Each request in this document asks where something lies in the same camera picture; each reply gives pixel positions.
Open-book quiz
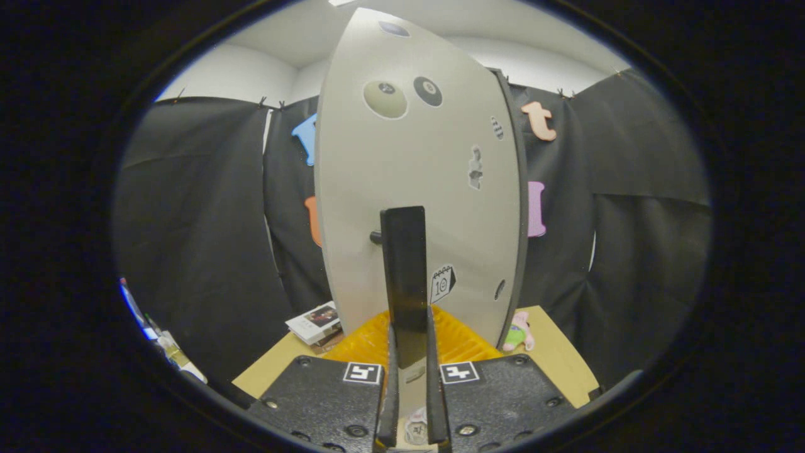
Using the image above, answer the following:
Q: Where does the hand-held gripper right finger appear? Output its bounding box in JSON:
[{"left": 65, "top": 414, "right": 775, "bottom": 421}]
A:
[{"left": 426, "top": 305, "right": 579, "bottom": 453}]

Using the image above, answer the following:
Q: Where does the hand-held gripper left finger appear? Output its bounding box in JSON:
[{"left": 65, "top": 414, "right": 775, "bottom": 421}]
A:
[{"left": 247, "top": 308, "right": 400, "bottom": 453}]

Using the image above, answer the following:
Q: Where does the white canvas shoe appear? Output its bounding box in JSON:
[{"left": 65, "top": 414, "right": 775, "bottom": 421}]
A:
[{"left": 404, "top": 408, "right": 430, "bottom": 446}]

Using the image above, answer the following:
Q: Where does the black cabinet door handle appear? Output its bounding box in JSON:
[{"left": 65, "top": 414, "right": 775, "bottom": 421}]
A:
[{"left": 370, "top": 206, "right": 430, "bottom": 369}]

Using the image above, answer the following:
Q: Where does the light grey shoe cabinet door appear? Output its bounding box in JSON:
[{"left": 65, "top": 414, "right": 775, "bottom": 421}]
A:
[{"left": 313, "top": 6, "right": 523, "bottom": 353}]

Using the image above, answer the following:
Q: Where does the grey shoe cabinet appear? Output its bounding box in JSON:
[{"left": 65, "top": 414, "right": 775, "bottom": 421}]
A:
[{"left": 487, "top": 66, "right": 530, "bottom": 350}]

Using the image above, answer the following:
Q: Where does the green pink plush toy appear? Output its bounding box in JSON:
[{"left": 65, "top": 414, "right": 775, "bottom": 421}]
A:
[{"left": 501, "top": 310, "right": 535, "bottom": 353}]

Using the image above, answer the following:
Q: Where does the white book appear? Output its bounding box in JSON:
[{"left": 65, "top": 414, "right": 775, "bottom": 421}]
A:
[{"left": 285, "top": 301, "right": 342, "bottom": 345}]

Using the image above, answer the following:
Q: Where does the pale yellowish clutter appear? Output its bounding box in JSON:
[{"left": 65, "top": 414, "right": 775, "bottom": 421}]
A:
[{"left": 148, "top": 315, "right": 208, "bottom": 384}]

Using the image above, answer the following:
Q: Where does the black backdrop cloth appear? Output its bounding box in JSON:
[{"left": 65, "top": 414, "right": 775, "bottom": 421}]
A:
[{"left": 112, "top": 66, "right": 714, "bottom": 403}]

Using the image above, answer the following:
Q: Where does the blue and white object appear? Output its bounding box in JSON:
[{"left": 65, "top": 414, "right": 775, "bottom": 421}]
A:
[{"left": 118, "top": 277, "right": 161, "bottom": 344}]

